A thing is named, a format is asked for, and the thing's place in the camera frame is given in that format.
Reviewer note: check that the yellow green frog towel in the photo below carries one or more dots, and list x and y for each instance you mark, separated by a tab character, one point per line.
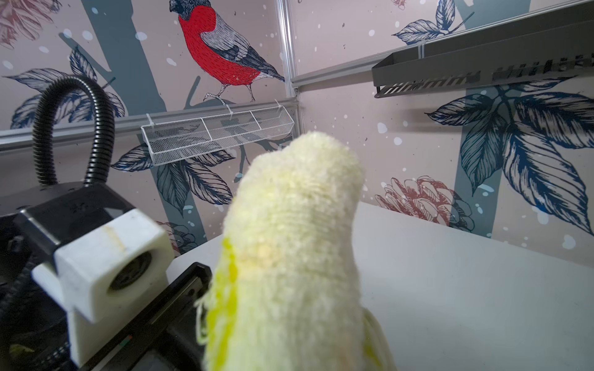
285	293

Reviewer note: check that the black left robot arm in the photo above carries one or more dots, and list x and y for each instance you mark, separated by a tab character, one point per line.
36	222

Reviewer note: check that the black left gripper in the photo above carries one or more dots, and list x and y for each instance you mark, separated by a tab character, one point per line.
163	335

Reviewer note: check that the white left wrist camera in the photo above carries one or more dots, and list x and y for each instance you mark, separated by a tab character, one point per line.
105	278

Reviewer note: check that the white mesh wall shelf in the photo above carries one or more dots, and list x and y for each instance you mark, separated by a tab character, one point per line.
182	139

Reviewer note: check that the black hanging wire basket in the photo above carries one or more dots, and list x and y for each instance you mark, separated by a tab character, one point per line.
545	45

